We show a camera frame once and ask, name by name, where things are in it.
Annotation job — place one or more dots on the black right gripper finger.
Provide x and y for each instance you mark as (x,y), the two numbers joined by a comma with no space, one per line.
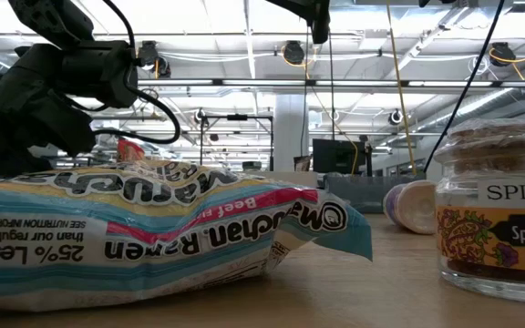
(296,5)

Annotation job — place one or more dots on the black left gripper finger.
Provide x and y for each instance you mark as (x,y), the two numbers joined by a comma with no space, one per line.
(3,155)

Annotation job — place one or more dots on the orange ramen pack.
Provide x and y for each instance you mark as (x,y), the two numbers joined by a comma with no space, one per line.
(129,152)

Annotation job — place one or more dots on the blue pink ramen pack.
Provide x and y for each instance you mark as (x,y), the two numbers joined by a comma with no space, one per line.
(153,237)

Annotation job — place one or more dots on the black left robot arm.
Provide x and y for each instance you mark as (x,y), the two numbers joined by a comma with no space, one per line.
(48,18)

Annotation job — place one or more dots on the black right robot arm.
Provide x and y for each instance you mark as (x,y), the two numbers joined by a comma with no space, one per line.
(438,2)

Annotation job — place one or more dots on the white column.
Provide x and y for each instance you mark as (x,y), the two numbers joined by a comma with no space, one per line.
(289,136)

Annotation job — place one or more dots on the black monitor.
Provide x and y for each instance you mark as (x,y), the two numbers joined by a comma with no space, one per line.
(335,157)

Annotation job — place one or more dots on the white plastic tray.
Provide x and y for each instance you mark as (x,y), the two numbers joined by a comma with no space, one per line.
(290,178)

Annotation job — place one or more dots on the grey plastic bin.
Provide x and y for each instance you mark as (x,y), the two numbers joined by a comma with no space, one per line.
(363,196)

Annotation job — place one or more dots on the purple label spice bottle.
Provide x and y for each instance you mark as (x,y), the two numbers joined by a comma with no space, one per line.
(410,207)

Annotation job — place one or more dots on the cork-lid glass spice jar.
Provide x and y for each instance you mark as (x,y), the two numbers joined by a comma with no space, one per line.
(495,237)

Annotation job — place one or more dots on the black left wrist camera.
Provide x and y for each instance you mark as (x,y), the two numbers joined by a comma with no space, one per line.
(100,73)

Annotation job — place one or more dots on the black frame stand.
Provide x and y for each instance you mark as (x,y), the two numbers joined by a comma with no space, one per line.
(236,117)

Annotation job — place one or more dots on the silver ventilation duct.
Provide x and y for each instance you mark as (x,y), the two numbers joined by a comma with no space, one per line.
(495,107)

